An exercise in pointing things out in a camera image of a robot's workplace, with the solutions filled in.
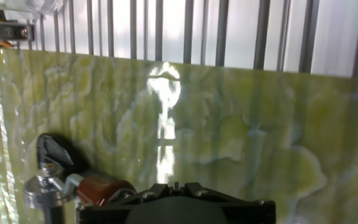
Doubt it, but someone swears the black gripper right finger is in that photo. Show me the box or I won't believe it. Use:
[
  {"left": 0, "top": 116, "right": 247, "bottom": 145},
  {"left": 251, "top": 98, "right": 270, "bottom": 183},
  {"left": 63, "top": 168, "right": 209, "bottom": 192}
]
[{"left": 180, "top": 183, "right": 276, "bottom": 224}]

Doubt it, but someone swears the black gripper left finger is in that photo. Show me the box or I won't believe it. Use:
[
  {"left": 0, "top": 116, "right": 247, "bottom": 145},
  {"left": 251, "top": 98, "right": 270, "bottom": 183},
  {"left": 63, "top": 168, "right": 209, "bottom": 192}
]
[{"left": 76, "top": 184, "right": 176, "bottom": 224}]

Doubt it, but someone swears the grey metal lever base housing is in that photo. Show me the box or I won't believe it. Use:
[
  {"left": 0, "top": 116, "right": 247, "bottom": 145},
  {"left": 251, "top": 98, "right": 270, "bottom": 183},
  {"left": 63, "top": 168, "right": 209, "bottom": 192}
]
[{"left": 23, "top": 161, "right": 76, "bottom": 211}]

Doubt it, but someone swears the black C-clamp with steel screw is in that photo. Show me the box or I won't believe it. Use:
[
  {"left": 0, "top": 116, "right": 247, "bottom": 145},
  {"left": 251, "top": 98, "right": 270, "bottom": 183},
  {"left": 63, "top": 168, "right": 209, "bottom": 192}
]
[{"left": 35, "top": 133, "right": 91, "bottom": 224}]

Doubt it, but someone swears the clear water bottle blue cap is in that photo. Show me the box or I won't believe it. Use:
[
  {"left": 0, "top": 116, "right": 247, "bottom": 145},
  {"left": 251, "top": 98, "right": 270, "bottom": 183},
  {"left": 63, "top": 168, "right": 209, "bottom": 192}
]
[{"left": 4, "top": 0, "right": 65, "bottom": 16}]

